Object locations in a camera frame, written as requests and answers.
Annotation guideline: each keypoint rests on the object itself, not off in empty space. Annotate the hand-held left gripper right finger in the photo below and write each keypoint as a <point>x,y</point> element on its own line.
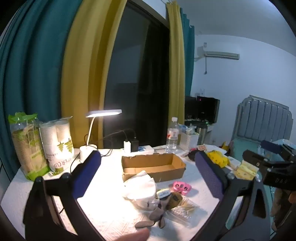
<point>209,176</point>

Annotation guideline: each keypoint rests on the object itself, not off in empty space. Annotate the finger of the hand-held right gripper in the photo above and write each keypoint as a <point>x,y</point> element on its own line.
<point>254,160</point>
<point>271,146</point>

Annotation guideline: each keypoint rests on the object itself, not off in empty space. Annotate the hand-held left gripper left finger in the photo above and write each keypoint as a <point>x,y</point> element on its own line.
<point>86,173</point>

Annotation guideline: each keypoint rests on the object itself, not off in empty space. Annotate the pink plush toy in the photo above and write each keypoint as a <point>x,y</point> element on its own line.
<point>181,188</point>

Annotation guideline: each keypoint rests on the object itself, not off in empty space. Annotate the clear plastic bag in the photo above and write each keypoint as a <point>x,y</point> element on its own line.
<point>183,212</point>

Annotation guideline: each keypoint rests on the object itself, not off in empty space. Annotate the white plastic bag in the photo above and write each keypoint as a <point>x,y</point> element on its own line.
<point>141,190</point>

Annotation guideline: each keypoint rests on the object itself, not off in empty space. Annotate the brown cardboard box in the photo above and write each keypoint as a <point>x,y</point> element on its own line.
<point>150,168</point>

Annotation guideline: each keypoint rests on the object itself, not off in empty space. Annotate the grey plush toy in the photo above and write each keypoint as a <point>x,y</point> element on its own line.
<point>157,214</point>

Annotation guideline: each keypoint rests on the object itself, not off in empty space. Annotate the person's left hand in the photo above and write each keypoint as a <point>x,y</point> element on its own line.
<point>134,235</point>

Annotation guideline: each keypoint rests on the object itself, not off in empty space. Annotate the yellow face mask pack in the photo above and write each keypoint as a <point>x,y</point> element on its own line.
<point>246,170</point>

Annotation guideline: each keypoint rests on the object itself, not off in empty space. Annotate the teal bed sheet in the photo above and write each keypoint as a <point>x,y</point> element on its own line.
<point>239,148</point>

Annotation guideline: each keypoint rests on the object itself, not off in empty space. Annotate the yellow plush toy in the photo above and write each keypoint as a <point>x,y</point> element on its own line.
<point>218,158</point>

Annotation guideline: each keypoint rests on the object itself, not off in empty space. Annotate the white desk lamp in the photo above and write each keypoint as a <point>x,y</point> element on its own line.
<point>89,150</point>

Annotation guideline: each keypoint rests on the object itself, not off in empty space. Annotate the black round case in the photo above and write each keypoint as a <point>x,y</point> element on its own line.
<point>192,155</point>

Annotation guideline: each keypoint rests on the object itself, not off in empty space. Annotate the grey padded headboard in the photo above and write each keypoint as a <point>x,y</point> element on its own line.
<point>263,118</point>

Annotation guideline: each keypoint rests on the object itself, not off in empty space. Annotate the red patterned card pack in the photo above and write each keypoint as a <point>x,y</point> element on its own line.
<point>201,147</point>

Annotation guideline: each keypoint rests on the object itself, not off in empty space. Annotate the white plastic basket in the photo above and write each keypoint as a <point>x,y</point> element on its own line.
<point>188,141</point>

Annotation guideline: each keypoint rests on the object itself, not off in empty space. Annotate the white paper cup pack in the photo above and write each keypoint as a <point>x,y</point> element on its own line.
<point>57,143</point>

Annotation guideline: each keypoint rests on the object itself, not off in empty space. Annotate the steel thermos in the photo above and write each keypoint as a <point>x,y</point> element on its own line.
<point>202,134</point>

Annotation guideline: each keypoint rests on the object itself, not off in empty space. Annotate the white charger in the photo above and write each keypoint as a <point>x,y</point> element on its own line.
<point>127,146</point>

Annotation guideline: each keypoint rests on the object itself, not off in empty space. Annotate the clear water bottle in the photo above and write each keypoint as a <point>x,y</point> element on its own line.
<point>172,139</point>

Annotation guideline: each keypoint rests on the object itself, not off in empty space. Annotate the black charger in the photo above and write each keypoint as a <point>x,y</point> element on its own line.
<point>134,144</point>

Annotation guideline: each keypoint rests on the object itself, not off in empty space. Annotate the green paper cup pack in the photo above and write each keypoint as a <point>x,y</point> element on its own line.
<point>29,148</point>

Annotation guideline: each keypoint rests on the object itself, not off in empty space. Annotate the white power strip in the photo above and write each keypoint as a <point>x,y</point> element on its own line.
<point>146,150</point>

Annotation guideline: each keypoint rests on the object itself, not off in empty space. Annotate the black water dispenser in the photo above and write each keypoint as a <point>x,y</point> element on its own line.
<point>203,109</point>

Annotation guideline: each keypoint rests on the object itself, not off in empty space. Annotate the wide yellow curtain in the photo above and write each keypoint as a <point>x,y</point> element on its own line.
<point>85,81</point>

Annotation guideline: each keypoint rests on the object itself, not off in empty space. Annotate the white air conditioner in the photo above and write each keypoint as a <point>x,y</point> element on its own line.
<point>222,55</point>

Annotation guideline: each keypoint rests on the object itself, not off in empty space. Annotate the dark glass window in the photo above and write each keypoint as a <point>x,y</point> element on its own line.
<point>136,81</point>

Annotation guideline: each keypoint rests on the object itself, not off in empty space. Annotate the narrow yellow curtain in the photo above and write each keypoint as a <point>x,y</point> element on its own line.
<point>176,69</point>

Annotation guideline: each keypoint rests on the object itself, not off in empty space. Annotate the wide teal curtain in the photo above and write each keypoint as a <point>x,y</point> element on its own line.
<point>34,69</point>

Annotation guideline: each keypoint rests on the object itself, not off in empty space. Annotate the narrow teal curtain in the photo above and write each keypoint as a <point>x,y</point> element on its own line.
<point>188,58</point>

